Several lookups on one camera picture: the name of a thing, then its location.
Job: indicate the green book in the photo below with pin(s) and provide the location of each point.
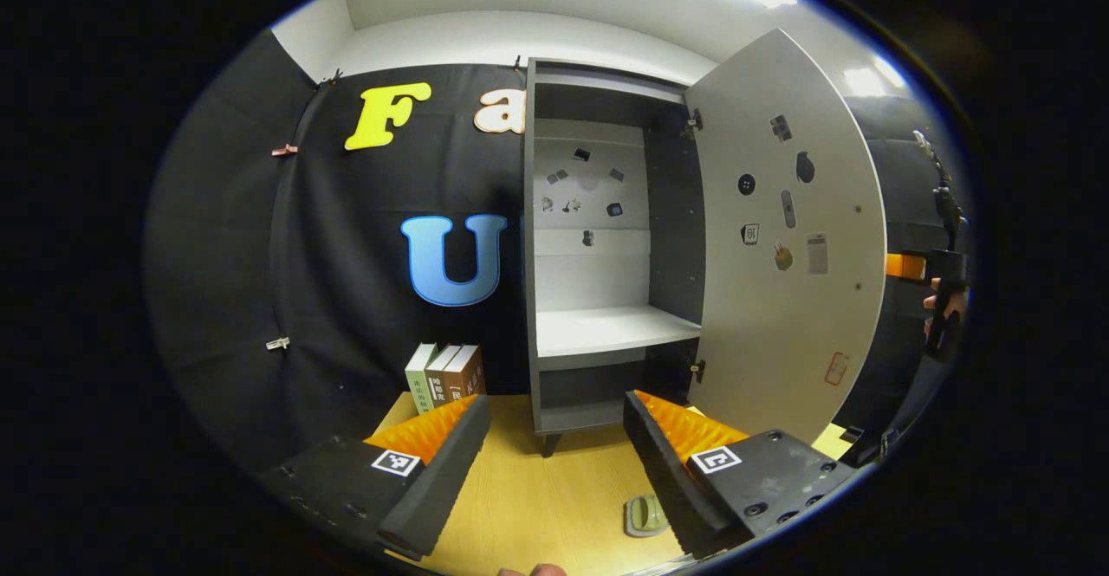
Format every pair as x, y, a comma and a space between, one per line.
418, 390

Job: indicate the black backdrop cloth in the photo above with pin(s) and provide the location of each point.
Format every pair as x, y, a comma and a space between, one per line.
260, 255

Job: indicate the metal cabinet hinge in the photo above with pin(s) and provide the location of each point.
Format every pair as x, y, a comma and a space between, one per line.
697, 371
694, 123

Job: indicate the white cabinet shelf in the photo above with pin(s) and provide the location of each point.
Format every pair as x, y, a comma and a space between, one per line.
606, 329

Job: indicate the grey coaster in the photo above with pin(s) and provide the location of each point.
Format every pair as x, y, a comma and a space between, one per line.
641, 534

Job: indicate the small ceiling light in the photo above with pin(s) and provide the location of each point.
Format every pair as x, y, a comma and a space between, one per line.
875, 78

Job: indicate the beige cabinet door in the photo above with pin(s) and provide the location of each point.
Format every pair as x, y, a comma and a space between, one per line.
762, 342

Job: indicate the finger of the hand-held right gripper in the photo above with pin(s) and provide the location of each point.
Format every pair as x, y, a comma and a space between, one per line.
905, 266

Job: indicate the red cloth clip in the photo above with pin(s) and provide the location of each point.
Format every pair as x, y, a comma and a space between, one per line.
284, 151

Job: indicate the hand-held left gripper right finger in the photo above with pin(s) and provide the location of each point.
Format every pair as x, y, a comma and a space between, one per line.
667, 481

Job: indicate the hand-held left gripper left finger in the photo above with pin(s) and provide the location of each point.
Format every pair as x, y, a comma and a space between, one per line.
442, 489

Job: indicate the grey cabinet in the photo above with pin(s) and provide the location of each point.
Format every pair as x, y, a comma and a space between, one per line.
530, 255

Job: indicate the white cloth clip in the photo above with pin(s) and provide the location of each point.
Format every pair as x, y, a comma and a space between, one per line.
278, 344

